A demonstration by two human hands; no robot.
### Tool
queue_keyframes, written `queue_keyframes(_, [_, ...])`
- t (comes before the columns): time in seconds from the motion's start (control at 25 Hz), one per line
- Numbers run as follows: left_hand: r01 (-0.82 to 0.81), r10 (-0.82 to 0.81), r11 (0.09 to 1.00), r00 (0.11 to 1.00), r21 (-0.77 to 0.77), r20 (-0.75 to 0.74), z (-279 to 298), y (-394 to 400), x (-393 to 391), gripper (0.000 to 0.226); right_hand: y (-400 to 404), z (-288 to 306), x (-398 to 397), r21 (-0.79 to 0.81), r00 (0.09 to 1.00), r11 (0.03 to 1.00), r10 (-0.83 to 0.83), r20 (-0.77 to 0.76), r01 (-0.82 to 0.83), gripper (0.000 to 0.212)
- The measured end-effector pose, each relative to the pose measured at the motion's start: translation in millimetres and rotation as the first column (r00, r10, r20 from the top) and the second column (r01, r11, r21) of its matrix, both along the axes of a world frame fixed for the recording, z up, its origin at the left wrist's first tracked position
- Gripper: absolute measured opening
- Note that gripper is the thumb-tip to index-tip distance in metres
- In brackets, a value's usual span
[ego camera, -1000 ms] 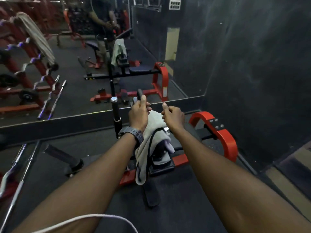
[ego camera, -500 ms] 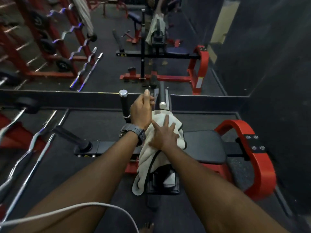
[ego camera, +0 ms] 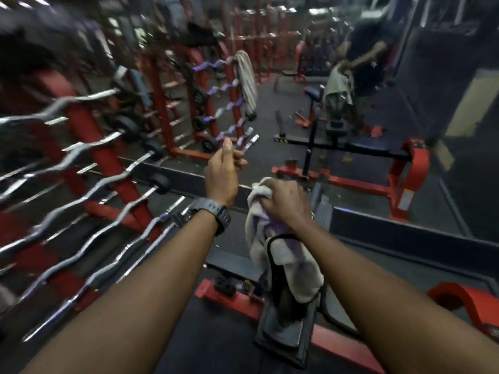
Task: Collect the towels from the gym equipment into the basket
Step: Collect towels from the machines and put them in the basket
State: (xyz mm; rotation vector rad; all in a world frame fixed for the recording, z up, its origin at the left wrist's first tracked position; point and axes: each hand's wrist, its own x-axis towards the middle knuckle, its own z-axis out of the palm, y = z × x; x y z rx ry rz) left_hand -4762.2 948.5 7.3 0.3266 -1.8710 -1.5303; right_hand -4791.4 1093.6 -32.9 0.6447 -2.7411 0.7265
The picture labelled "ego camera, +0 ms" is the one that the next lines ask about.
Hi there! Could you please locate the person's left forearm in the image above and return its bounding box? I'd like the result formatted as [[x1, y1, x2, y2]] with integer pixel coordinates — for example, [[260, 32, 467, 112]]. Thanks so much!
[[19, 209, 219, 374]]

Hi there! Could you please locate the set of fixed-weight barbells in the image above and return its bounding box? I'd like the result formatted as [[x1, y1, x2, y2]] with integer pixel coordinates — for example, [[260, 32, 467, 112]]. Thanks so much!
[[0, 87, 188, 343]]

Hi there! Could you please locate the person's right hand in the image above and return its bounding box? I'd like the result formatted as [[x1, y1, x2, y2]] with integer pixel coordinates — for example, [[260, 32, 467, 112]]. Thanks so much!
[[259, 178, 313, 234]]

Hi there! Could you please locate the white dark-striped towel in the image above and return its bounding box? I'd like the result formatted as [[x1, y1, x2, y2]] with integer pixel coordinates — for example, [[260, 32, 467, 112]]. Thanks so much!
[[244, 177, 325, 304]]

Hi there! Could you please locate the large wall mirror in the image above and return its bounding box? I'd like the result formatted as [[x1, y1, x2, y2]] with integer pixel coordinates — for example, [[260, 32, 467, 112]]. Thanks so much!
[[116, 0, 499, 246]]

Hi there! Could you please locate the person's left hand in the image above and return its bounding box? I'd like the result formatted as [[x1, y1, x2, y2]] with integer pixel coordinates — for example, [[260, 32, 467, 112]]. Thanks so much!
[[203, 137, 249, 210]]

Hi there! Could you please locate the black wristwatch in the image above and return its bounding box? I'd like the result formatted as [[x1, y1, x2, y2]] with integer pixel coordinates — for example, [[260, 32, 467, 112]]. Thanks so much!
[[183, 197, 231, 237]]

